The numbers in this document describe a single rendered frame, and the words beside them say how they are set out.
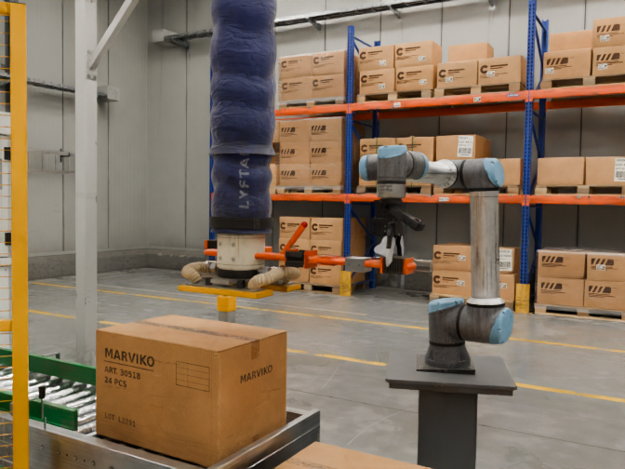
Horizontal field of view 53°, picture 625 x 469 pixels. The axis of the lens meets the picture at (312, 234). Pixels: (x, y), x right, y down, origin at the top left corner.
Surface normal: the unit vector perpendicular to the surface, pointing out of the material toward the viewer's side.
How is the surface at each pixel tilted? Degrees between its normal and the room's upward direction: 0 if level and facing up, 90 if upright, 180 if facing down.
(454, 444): 90
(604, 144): 90
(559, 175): 91
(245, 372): 90
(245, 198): 77
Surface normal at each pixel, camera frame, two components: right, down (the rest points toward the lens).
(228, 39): -0.29, -0.09
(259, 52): 0.56, -0.08
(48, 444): -0.50, 0.04
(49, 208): 0.87, 0.04
